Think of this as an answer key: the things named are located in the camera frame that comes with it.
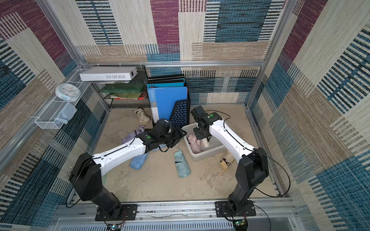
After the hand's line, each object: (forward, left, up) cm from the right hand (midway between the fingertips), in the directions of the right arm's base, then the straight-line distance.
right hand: (202, 132), depth 85 cm
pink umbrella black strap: (-2, +4, -10) cm, 11 cm away
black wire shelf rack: (+32, +37, +16) cm, 52 cm away
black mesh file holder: (+15, +14, -2) cm, 20 cm away
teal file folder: (+29, +16, +12) cm, 35 cm away
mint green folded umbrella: (-17, +11, -13) cm, 24 cm away
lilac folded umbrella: (+11, +43, -12) cm, 46 cm away
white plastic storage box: (-10, -7, -3) cm, 12 cm away
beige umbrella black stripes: (-8, -1, +1) cm, 8 cm away
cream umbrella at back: (+19, +40, -10) cm, 46 cm away
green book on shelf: (+27, +50, +12) cm, 58 cm away
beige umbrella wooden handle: (-12, -15, -11) cm, 22 cm away
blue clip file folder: (+19, +24, +9) cm, 32 cm away
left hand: (-3, +10, +2) cm, 10 cm away
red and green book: (+28, +50, +5) cm, 57 cm away
